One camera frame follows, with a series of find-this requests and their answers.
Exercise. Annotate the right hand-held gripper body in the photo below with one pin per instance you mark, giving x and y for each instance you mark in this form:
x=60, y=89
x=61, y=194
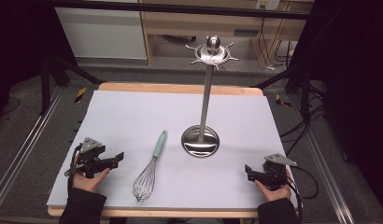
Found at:
x=275, y=171

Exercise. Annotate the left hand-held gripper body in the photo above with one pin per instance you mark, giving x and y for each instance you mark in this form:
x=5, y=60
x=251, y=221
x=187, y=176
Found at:
x=92, y=155

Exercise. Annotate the person's right hand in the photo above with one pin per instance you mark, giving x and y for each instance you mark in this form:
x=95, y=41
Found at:
x=275, y=194

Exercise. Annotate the person's left hand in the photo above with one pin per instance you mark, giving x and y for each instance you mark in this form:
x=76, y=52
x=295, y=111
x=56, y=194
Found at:
x=88, y=182

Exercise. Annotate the yellow black striped tape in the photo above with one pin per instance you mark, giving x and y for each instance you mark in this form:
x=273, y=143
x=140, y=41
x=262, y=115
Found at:
x=81, y=94
x=282, y=101

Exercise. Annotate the steel utensil stand with hooks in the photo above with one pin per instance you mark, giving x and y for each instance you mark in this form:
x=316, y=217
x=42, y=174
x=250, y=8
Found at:
x=202, y=124

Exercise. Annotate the white table mat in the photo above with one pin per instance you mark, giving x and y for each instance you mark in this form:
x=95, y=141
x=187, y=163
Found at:
x=180, y=109

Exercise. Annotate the black metal stand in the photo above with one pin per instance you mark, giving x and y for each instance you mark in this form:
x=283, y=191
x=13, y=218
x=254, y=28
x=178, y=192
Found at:
x=301, y=84
x=46, y=77

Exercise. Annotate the wooden table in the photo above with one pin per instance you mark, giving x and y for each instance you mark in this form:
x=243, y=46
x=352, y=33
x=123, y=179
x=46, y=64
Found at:
x=180, y=88

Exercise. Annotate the white cabinet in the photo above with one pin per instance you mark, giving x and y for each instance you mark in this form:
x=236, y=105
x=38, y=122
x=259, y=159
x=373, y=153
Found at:
x=102, y=34

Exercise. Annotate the white power strip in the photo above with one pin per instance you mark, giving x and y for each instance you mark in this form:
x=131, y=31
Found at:
x=267, y=4

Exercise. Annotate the metal floor rail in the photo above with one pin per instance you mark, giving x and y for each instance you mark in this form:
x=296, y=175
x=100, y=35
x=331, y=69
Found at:
x=21, y=146
x=323, y=168

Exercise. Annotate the black frame bar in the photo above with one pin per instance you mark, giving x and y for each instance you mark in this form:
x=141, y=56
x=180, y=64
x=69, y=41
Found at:
x=180, y=7

